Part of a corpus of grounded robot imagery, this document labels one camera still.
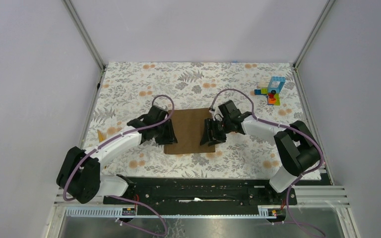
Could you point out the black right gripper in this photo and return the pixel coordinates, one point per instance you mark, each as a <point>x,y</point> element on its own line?
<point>210,124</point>

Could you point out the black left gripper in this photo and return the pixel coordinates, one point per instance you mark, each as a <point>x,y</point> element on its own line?
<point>170,137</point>

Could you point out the brown cloth napkin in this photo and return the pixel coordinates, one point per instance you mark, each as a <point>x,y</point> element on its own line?
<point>188,126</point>

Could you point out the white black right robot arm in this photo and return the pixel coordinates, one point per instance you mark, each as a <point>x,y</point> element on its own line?
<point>297,149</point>

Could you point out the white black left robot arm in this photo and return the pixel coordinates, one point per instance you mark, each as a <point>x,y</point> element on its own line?
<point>80,175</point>

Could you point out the yellow plastic fork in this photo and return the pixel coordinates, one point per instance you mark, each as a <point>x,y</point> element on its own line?
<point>102,136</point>

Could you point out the colourful toy block structure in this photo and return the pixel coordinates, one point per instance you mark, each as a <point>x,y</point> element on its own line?
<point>270,88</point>

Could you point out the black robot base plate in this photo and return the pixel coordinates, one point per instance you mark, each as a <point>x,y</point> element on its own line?
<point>201,196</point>

